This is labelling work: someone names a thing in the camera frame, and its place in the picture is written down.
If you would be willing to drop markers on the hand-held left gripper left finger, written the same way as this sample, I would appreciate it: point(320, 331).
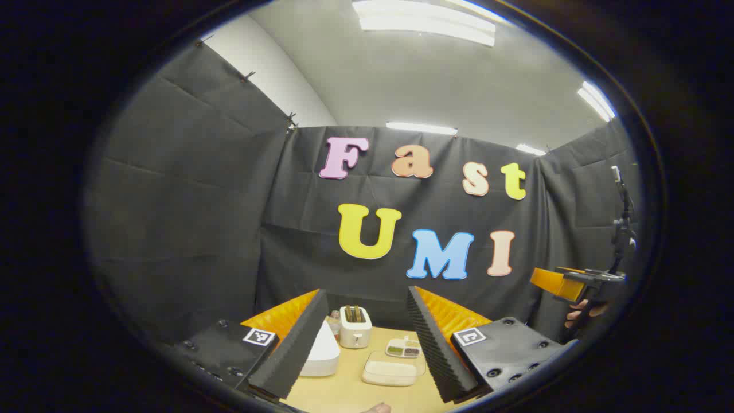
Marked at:
point(298, 344)

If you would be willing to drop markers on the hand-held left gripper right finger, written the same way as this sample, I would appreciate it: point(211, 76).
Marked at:
point(433, 344)

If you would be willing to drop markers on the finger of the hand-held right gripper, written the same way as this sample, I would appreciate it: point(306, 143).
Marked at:
point(550, 281)

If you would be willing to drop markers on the white rice cooker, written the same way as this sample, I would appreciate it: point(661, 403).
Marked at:
point(322, 355)

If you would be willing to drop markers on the clear box of rice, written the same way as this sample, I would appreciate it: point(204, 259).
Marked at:
point(390, 371)

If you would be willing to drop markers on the white divided grain dish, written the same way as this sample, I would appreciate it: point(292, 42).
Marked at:
point(403, 347)

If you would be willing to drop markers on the clear plastic bottle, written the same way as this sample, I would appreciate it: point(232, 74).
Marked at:
point(334, 322)

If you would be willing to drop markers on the white toaster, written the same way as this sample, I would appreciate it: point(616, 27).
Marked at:
point(355, 335)

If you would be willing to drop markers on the brown toast slice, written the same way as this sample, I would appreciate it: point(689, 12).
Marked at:
point(358, 313)
point(347, 313)

